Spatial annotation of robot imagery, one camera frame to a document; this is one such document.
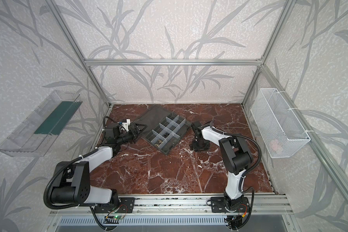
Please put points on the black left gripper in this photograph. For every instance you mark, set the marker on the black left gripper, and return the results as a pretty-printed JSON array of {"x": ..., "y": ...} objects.
[{"x": 133, "y": 130}]

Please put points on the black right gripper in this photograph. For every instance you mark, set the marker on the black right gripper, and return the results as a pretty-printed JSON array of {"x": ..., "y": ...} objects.
[{"x": 198, "y": 142}]

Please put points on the grey compartment organizer box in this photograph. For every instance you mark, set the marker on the grey compartment organizer box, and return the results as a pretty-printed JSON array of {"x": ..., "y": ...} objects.
[{"x": 165, "y": 129}]

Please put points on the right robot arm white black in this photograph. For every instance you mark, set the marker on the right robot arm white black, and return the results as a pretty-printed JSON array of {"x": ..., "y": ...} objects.
[{"x": 236, "y": 155}]

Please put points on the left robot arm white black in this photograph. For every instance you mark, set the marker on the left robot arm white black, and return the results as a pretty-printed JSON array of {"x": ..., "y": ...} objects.
[{"x": 70, "y": 185}]

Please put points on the small circuit board green led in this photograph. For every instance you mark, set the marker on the small circuit board green led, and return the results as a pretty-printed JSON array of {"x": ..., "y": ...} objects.
[{"x": 114, "y": 219}]

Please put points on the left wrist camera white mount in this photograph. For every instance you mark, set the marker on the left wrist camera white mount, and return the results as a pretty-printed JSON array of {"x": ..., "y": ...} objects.
[{"x": 125, "y": 124}]

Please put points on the clear wall shelf green mat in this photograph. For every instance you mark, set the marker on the clear wall shelf green mat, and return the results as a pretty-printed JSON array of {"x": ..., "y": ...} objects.
[{"x": 37, "y": 133}]

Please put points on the white wire mesh basket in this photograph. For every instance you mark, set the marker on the white wire mesh basket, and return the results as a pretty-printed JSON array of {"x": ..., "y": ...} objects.
[{"x": 280, "y": 128}]

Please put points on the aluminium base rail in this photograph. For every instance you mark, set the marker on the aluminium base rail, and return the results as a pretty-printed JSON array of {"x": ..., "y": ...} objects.
[{"x": 199, "y": 204}]

